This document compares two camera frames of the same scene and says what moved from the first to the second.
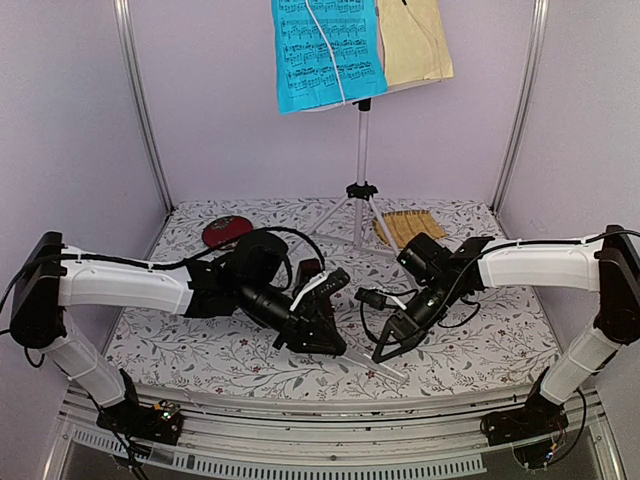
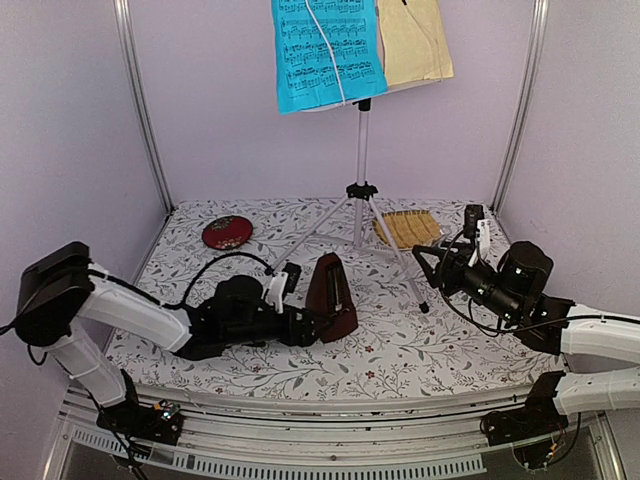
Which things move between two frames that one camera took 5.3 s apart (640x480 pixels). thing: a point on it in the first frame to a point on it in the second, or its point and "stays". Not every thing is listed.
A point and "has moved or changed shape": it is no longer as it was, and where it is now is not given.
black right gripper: [405, 329] to [450, 263]
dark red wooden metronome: [307, 270] has moved or changed shape
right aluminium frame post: [524, 100] stays
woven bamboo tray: [403, 226] stays
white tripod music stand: [360, 192] stays
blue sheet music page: [307, 77] stays
